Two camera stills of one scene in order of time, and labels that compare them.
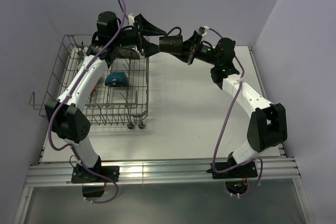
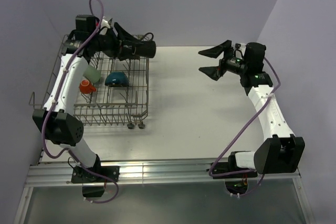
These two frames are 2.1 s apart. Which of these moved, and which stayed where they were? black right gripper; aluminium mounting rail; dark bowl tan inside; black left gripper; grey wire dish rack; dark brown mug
Moved: dark brown mug; black left gripper; black right gripper
Stayed: dark bowl tan inside; aluminium mounting rail; grey wire dish rack
